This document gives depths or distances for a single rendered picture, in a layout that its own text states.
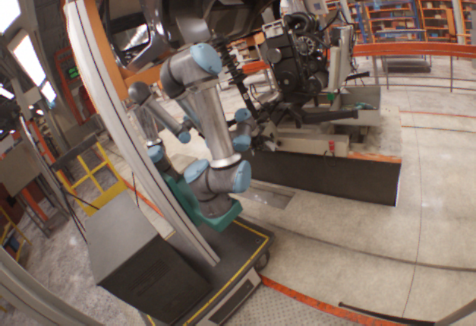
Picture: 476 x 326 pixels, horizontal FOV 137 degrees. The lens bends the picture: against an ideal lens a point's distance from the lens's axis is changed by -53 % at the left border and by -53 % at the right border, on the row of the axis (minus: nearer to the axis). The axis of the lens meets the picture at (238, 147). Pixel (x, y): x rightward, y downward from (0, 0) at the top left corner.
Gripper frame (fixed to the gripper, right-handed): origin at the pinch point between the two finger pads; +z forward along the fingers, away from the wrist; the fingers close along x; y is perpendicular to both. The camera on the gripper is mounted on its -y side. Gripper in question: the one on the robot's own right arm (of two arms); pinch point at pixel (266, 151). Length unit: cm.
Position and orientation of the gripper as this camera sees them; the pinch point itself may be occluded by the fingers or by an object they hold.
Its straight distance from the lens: 117.7
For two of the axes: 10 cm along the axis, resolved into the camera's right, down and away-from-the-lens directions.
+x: 9.1, -2.3, -3.6
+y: -0.3, 8.1, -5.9
